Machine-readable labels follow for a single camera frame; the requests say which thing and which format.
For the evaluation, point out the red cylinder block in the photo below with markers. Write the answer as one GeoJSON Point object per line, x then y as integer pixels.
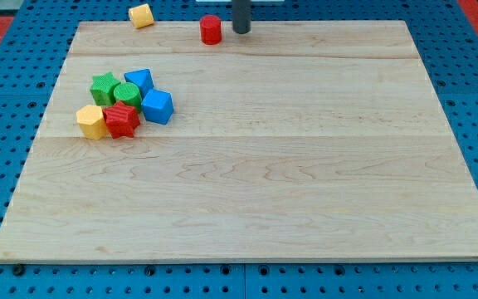
{"type": "Point", "coordinates": [210, 29]}

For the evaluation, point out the red star block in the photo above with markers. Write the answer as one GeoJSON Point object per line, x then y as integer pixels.
{"type": "Point", "coordinates": [121, 120]}

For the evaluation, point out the green star block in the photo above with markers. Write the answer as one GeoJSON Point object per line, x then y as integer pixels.
{"type": "Point", "coordinates": [102, 89]}

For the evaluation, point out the light wooden board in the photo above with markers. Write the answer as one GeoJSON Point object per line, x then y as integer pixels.
{"type": "Point", "coordinates": [299, 142]}

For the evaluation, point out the blue cube block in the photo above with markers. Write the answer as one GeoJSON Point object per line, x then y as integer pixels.
{"type": "Point", "coordinates": [157, 106]}

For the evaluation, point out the blue triangle block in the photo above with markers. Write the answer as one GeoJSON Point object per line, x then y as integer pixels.
{"type": "Point", "coordinates": [142, 79]}

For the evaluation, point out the green cylinder block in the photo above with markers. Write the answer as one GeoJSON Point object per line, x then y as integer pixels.
{"type": "Point", "coordinates": [129, 94]}

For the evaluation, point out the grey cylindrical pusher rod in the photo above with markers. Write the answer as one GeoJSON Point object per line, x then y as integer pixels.
{"type": "Point", "coordinates": [241, 16]}

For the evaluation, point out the yellow hexagon block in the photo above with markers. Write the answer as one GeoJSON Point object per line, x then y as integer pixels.
{"type": "Point", "coordinates": [91, 121]}

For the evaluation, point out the yellow block at top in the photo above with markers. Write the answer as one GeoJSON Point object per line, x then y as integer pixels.
{"type": "Point", "coordinates": [141, 16]}

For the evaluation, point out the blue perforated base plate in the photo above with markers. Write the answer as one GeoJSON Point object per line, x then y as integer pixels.
{"type": "Point", "coordinates": [31, 57]}

